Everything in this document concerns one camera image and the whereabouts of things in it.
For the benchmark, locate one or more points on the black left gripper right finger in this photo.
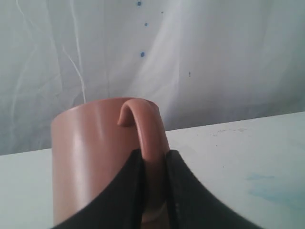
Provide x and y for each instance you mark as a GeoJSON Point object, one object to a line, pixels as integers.
{"type": "Point", "coordinates": [191, 206]}

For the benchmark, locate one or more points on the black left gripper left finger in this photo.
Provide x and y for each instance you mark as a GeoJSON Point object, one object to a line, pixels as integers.
{"type": "Point", "coordinates": [120, 205]}

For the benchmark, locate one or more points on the pink ceramic mug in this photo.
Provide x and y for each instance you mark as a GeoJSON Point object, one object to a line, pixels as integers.
{"type": "Point", "coordinates": [91, 143]}

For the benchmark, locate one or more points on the white backdrop curtain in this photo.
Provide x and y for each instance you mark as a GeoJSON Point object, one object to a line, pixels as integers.
{"type": "Point", "coordinates": [201, 61]}

